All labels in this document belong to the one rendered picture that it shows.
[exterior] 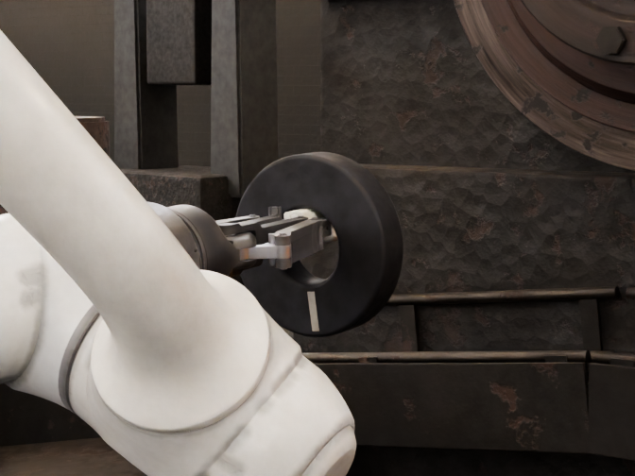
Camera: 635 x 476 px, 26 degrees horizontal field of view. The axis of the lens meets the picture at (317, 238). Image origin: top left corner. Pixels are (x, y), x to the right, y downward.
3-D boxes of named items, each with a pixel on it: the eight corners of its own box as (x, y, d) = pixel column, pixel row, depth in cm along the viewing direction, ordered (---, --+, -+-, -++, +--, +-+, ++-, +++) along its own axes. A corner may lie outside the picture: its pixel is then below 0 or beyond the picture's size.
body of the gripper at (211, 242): (115, 308, 102) (194, 287, 109) (206, 318, 97) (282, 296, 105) (111, 207, 100) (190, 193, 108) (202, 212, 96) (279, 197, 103)
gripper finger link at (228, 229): (211, 224, 103) (226, 226, 102) (299, 207, 112) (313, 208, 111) (214, 276, 104) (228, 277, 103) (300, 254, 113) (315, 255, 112)
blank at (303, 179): (243, 160, 121) (219, 162, 118) (393, 141, 112) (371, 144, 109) (266, 333, 122) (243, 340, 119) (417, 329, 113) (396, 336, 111)
